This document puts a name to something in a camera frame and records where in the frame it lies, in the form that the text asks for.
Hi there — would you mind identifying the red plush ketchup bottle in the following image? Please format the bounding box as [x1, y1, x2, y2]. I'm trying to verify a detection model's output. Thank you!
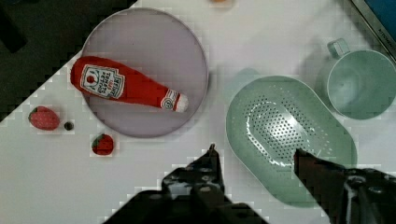
[70, 56, 189, 113]

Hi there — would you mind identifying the light purple round plate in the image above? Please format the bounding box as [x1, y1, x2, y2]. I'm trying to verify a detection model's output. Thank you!
[82, 7, 208, 138]

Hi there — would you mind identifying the silver framed blue monitor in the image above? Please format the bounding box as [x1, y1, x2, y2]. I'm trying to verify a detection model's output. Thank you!
[350, 0, 396, 59]

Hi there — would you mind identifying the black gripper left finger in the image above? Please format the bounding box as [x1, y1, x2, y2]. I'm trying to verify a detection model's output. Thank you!
[103, 145, 268, 224]

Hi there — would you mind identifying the red toy strawberry left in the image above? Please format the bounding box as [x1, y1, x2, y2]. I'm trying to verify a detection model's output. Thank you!
[28, 105, 60, 131]

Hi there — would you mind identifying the mint green plastic mug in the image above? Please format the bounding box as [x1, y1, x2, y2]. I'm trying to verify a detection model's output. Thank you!
[315, 38, 396, 119]

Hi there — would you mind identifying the red toy strawberry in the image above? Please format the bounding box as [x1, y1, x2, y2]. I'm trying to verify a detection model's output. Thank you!
[92, 133, 114, 156]
[28, 105, 60, 131]

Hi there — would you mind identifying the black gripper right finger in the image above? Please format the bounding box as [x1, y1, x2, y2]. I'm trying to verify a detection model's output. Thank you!
[293, 149, 396, 224]

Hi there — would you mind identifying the green perforated plastic strainer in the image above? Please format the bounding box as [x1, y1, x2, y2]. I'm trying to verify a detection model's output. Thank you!
[226, 76, 357, 207]

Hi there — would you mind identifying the small dark blueberry toy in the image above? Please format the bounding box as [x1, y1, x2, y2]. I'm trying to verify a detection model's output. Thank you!
[64, 121, 74, 131]

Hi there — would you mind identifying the red toy strawberry right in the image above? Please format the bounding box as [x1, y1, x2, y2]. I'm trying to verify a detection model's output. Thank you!
[92, 133, 114, 156]

